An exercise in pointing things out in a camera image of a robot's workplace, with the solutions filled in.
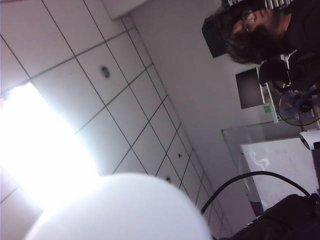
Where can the clear plastic bottle yellow label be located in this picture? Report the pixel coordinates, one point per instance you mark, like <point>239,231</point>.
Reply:
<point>120,212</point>

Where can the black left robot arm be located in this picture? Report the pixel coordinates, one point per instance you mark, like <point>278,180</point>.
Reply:
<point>287,220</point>

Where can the round ceiling downlight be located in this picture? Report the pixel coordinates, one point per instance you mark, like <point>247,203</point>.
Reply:
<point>105,71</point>

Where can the grey glass board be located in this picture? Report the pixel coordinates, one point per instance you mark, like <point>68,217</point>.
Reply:
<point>232,142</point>

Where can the fluorescent ceiling light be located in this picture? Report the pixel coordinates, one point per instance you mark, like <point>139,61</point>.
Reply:
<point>45,150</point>

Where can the person with dark hair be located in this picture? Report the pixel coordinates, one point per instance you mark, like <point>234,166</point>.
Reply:
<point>255,47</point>

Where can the black headrest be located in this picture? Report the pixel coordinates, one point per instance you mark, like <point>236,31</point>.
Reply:
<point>272,72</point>

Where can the whiteboard with red writing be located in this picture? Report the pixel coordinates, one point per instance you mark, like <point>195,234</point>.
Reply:
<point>275,170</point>

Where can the black floor fan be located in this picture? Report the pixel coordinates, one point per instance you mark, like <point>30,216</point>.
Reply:
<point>290,112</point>

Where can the white device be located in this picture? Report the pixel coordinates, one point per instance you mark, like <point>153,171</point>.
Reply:
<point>307,138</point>

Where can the grey wall screen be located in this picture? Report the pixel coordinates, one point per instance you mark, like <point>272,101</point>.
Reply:
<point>250,90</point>

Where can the black wall screen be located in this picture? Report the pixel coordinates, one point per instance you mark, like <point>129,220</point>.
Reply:
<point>215,37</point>

